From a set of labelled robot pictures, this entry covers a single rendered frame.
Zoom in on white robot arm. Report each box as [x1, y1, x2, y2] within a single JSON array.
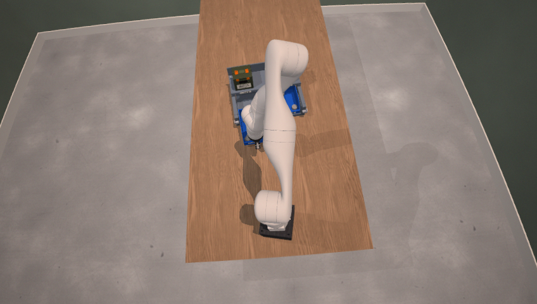
[[241, 39, 308, 231]]

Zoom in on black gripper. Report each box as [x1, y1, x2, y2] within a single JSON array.
[[250, 136, 263, 149]]

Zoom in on olive green case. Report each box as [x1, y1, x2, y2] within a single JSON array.
[[232, 65, 254, 91]]

